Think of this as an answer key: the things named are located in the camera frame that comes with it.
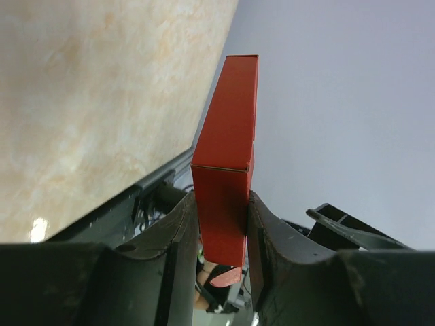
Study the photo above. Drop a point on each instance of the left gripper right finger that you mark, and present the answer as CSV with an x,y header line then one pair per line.
x,y
298,282

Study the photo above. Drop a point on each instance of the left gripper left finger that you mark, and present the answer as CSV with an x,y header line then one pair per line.
x,y
148,280

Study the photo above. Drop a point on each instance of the red paper box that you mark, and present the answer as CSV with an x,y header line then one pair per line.
x,y
223,165

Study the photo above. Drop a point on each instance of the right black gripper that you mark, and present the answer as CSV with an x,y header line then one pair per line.
x,y
337,230

